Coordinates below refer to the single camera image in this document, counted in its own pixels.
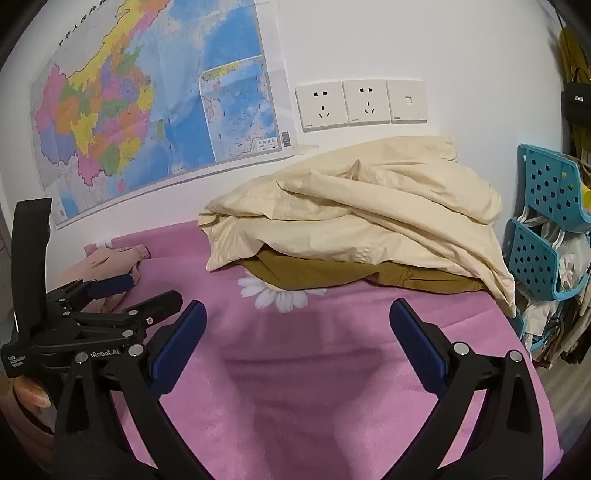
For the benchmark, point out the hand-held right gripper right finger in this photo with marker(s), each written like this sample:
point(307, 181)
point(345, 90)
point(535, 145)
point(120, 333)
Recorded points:
point(418, 350)

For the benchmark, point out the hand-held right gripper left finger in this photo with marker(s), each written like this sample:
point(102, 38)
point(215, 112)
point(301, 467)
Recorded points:
point(180, 350)

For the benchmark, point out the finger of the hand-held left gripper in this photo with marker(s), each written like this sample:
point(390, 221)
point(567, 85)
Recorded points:
point(157, 307)
point(111, 284)

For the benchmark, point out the peach pink garment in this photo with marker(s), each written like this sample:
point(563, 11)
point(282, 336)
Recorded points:
point(101, 263)

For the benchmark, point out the cream yellow shirt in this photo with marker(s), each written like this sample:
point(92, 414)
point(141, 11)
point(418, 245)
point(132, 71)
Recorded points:
point(369, 207)

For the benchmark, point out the person's left hand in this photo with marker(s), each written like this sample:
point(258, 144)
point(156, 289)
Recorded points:
point(32, 399)

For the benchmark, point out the pink printed bed sheet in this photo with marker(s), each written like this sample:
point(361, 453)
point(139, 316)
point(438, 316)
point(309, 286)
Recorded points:
point(300, 369)

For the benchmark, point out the olive brown garment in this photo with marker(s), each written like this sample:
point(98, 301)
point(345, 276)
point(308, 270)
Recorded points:
point(323, 274)

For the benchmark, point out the pile of plastic bags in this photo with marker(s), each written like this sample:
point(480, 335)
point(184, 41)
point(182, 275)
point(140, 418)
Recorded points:
point(558, 327)

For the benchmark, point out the blue perforated plastic basket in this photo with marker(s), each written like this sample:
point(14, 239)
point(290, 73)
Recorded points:
point(549, 184)
point(531, 258)

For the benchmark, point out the black hanging bag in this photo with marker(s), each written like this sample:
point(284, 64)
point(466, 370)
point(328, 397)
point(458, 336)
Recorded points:
point(576, 104)

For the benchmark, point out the yellow hanging cloth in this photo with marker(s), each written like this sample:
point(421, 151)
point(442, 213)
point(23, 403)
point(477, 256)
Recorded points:
point(572, 55)

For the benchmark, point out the colourful wall map poster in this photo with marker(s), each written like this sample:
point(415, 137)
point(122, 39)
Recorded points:
point(161, 92)

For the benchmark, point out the white wall switch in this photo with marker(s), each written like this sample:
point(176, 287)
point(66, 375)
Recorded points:
point(407, 100)

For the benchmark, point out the white wall socket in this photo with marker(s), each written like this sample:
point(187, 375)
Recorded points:
point(322, 106)
point(367, 101)

